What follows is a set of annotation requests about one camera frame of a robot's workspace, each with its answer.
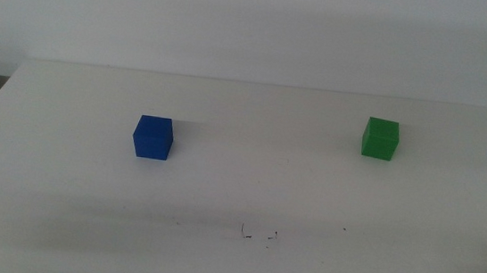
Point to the green cube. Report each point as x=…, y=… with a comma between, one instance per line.
x=379, y=140

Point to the blue cube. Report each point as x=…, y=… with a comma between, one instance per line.
x=152, y=139

